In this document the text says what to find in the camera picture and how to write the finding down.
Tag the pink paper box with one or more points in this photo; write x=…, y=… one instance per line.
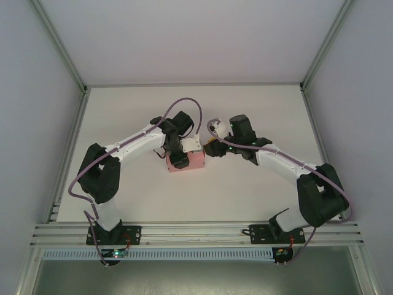
x=196, y=161

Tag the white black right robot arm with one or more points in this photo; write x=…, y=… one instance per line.
x=319, y=196

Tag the black clamp lever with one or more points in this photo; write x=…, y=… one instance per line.
x=245, y=230

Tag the left circuit board green light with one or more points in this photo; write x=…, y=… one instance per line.
x=116, y=253

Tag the right small circuit board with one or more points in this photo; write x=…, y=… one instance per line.
x=282, y=253

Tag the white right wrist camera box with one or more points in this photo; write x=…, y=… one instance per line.
x=219, y=127

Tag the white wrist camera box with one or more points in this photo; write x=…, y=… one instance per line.
x=192, y=145
x=219, y=127

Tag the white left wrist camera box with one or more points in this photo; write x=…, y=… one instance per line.
x=192, y=145

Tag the aluminium rear frame bar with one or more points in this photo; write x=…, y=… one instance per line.
x=193, y=84

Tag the aluminium mounting rail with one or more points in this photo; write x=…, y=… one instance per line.
x=196, y=235

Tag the right aluminium table side rail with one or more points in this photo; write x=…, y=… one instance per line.
x=319, y=132

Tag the aluminium table side rail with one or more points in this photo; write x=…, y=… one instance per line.
x=319, y=132
x=73, y=132

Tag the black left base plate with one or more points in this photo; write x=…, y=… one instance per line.
x=132, y=235

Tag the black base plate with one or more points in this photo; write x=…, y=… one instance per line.
x=261, y=235
x=132, y=235

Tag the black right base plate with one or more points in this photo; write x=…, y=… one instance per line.
x=261, y=235

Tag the left aluminium table side rail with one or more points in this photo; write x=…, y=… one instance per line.
x=73, y=132

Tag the right aluminium frame post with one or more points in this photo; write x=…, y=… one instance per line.
x=325, y=43

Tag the aluminium frame post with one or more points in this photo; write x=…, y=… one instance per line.
x=58, y=43
x=325, y=43

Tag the left aluminium frame post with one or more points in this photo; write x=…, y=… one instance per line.
x=58, y=43

